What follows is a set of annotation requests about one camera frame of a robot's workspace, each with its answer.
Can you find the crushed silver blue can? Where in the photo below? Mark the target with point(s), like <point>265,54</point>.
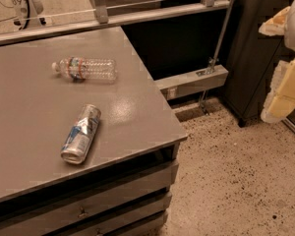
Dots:
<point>79,140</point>

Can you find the clear plastic water bottle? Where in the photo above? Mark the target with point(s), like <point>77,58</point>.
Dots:
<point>78,68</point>

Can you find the dark cabinet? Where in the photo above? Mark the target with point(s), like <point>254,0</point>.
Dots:
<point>250,57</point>

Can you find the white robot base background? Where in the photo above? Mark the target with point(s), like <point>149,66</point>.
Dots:
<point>28,14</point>

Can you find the grey table with drawers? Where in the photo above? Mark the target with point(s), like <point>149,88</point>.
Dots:
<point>123,186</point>

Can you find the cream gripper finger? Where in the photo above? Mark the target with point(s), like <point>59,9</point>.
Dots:
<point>280,101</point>
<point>276,24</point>

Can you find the grey metal beam bracket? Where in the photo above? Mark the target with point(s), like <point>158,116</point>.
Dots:
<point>192,82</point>

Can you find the metal railing frame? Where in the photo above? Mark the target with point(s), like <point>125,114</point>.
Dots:
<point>170,35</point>

